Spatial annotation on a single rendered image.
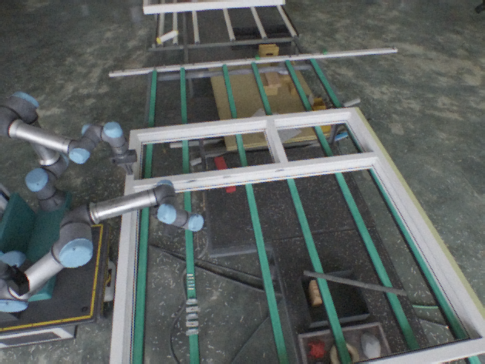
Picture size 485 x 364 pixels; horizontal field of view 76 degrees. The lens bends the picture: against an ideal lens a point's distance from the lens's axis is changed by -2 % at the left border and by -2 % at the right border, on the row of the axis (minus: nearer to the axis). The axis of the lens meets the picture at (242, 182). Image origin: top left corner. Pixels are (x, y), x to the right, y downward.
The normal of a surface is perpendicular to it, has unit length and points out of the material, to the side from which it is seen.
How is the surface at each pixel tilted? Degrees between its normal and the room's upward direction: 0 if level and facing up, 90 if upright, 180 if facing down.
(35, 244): 0
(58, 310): 0
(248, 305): 0
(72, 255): 86
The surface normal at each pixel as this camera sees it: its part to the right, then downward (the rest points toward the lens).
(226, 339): 0.00, -0.65
